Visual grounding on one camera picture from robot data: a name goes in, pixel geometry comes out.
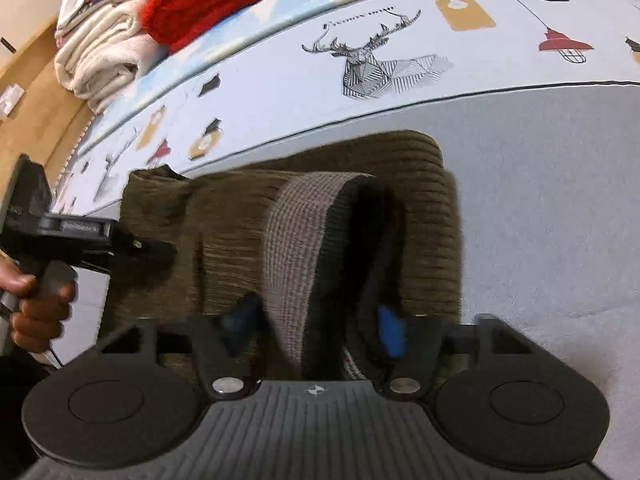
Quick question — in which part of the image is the printed bed cover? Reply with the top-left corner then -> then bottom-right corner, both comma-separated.
50,0 -> 640,217

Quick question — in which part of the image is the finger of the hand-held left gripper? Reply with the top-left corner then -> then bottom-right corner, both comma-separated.
109,236 -> 177,275

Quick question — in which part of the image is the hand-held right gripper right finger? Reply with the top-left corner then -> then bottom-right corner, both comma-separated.
376,304 -> 547,402

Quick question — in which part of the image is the brown ribbed sweater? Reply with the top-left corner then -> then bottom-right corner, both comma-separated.
107,130 -> 464,387

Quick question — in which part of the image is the grey bed sheet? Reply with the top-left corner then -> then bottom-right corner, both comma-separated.
62,81 -> 640,480

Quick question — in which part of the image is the person's left hand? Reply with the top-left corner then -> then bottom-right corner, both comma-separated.
0,257 -> 77,352

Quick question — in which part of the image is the folded white towel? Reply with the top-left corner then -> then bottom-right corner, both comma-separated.
53,0 -> 168,114

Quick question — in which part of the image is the person's dark clothing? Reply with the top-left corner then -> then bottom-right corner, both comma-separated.
0,354 -> 53,480

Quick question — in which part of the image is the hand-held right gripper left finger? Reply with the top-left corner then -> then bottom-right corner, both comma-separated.
100,292 -> 266,402

